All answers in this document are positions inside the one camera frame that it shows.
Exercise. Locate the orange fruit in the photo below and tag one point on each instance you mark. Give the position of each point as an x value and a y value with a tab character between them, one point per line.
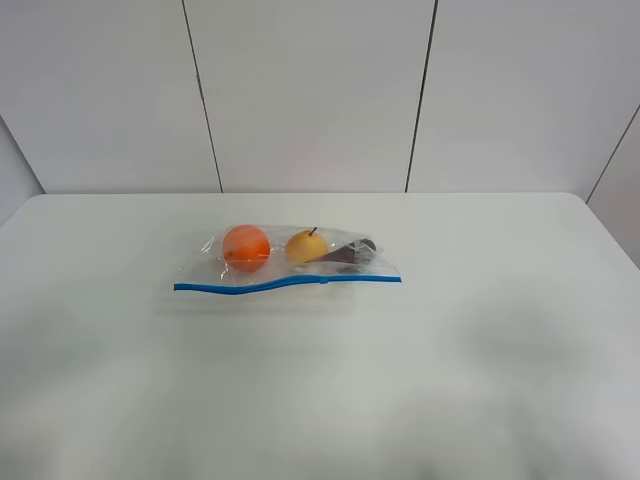
246	243

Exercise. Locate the yellow pear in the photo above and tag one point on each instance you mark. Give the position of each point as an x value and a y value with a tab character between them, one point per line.
306	246

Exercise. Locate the purple eggplant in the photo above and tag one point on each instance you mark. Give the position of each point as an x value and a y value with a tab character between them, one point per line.
353	257

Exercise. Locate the clear zip bag blue zipper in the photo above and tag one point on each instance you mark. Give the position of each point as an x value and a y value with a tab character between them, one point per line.
209	272

